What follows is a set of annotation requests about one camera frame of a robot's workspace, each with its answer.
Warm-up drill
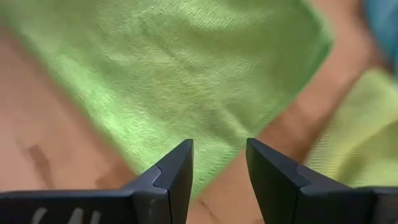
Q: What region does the yellow-green microfiber towel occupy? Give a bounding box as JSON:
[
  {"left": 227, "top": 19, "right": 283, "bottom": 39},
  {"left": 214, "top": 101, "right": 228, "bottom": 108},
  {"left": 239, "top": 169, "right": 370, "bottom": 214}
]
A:
[{"left": 304, "top": 68, "right": 398, "bottom": 189}]

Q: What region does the light blue microfiber towel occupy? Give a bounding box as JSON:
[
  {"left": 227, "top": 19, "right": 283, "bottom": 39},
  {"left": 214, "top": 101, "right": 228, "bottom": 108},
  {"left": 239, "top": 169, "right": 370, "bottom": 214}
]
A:
[{"left": 362, "top": 0, "right": 398, "bottom": 74}]

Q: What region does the green microfiber towel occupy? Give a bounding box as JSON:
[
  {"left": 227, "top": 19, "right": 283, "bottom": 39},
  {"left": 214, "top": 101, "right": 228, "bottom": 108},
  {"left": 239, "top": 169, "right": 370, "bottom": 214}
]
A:
[{"left": 0, "top": 0, "right": 334, "bottom": 200}]

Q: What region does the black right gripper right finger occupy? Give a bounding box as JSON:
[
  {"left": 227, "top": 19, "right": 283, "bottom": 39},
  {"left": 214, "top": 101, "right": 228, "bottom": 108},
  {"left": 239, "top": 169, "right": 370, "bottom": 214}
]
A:
[{"left": 246, "top": 138, "right": 398, "bottom": 224}]

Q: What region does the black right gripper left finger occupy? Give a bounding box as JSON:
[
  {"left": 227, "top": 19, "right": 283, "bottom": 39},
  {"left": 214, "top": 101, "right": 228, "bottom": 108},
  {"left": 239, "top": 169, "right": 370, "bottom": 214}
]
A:
[{"left": 0, "top": 139, "right": 194, "bottom": 224}]

